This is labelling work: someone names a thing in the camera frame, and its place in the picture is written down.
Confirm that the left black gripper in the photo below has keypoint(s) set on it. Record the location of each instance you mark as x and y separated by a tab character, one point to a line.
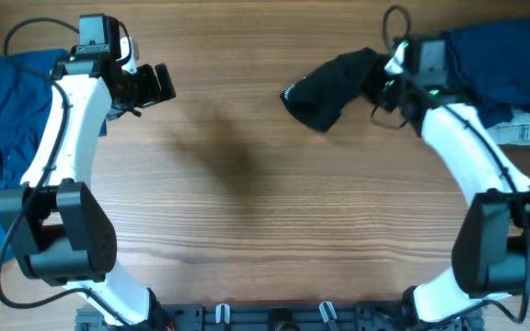
150	85

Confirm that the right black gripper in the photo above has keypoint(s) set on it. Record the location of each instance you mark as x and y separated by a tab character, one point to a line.
377	77

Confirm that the black t-shirt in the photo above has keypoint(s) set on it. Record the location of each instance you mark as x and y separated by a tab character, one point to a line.
318	98

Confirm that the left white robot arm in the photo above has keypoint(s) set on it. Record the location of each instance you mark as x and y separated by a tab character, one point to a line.
57	230

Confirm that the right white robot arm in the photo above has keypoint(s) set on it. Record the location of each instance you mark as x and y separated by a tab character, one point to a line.
490	261

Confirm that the navy blue folded garment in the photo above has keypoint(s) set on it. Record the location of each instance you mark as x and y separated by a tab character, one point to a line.
490	63

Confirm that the grey folded garment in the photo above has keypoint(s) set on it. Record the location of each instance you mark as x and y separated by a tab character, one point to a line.
514	132

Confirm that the teal blue shirt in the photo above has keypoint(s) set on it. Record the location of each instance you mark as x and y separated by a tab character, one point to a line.
3	138

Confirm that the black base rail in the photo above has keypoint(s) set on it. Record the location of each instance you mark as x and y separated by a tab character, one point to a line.
361	316

